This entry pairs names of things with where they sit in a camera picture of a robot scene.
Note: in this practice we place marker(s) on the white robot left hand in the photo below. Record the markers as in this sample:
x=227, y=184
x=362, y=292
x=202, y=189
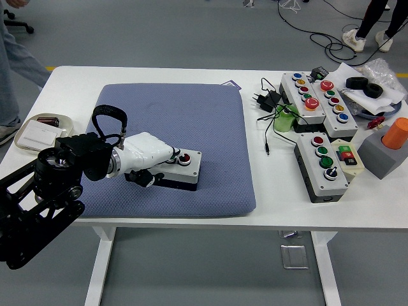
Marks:
x=143, y=150

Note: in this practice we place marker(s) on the grey four-button control box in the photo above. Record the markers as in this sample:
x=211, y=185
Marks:
x=331, y=186
x=191, y=170

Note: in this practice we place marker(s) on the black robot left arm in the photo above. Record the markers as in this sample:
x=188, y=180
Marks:
x=86, y=150

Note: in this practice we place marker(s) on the grey five-button control box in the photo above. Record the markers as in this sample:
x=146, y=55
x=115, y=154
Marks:
x=338, y=127
x=288, y=83

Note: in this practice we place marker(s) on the blue-grey textured mat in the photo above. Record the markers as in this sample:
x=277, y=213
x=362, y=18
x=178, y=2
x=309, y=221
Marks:
x=207, y=127

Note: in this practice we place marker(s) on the cream tray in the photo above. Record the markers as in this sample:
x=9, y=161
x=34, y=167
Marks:
x=68, y=123

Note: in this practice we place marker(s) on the dark red small item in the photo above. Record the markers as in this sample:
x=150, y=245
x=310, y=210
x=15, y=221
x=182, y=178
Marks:
x=48, y=121

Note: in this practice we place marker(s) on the purple card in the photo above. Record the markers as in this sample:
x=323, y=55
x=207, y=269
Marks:
x=232, y=84

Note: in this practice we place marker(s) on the white table leg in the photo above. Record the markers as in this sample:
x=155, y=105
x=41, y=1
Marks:
x=99, y=271
x=328, y=271

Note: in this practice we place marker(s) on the black power adapter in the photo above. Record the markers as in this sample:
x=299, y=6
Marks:
x=266, y=101

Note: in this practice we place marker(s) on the green plastic cup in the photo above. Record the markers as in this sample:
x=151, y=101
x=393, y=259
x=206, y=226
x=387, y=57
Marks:
x=282, y=122

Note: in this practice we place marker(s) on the person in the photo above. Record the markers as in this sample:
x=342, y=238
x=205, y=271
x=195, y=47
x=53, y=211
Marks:
x=369, y=19
x=9, y=79

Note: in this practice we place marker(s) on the black office chair base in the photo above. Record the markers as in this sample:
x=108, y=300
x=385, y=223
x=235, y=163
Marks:
x=22, y=25

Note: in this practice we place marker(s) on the metal floor socket plate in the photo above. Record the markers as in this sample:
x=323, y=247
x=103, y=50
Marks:
x=294, y=256

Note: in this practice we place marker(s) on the black terminal block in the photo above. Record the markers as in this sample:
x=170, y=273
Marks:
x=318, y=72

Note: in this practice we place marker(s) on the person's hand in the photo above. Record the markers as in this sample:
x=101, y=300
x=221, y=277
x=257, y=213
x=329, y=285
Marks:
x=16, y=3

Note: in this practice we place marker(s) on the white paper sheet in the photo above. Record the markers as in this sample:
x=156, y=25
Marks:
x=342, y=75

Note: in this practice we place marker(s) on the red knob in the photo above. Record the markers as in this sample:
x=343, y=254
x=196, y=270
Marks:
x=374, y=123

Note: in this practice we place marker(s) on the grey block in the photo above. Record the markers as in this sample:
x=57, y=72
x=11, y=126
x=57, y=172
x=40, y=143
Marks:
x=379, y=159

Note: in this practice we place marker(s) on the clear bubble wrap bag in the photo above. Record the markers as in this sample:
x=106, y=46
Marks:
x=379, y=68

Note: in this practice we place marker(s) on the blue round plate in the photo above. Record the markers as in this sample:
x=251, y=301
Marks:
x=392, y=111

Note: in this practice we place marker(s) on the orange cylinder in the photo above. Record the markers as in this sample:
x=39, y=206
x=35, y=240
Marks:
x=396, y=134

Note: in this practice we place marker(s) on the white wall switch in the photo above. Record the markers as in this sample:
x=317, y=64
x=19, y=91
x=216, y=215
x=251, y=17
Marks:
x=38, y=134

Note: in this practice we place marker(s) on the cream three-button switch box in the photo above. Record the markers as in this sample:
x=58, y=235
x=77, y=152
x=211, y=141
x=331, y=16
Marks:
x=347, y=156

